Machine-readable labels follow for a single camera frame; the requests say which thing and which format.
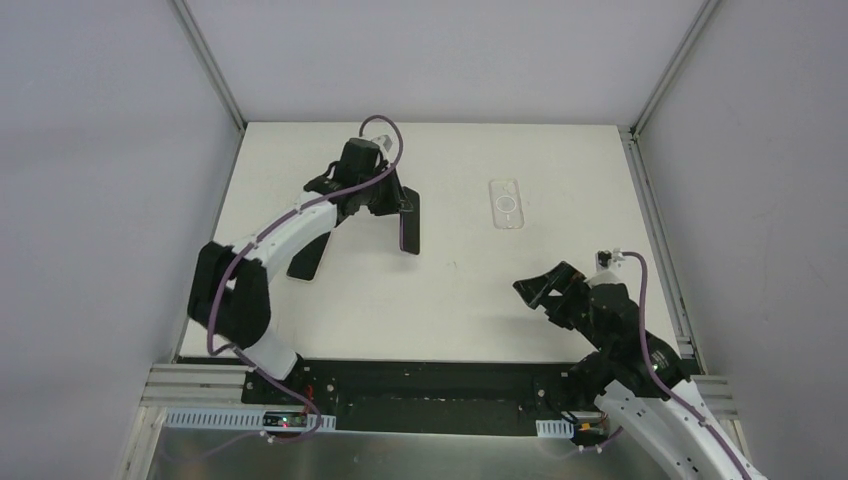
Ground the black smartphone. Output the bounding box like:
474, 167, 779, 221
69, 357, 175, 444
399, 187, 421, 255

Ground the clear phone case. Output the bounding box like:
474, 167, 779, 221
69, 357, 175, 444
488, 179, 524, 230

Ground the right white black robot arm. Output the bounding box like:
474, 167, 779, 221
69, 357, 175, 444
512, 260, 763, 479

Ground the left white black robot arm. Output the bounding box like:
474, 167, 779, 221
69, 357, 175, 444
187, 135, 421, 405

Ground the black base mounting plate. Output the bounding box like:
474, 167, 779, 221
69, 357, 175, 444
241, 359, 602, 436

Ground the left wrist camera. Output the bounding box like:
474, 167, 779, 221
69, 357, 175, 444
369, 134, 394, 157

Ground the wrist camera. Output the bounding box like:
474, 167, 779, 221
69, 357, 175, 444
586, 248, 624, 288
369, 134, 394, 157

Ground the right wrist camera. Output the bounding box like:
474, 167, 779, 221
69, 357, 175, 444
586, 248, 624, 288

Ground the right white cable duct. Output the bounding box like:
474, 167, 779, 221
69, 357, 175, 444
535, 419, 575, 439

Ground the white cable duct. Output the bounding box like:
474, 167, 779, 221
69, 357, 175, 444
164, 408, 336, 433
535, 419, 575, 439

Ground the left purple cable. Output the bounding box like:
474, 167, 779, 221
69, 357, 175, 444
205, 115, 405, 444

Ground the aluminium frame rail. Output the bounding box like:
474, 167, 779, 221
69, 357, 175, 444
140, 364, 248, 408

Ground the left white cable duct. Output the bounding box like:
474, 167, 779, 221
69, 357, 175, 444
164, 408, 336, 433

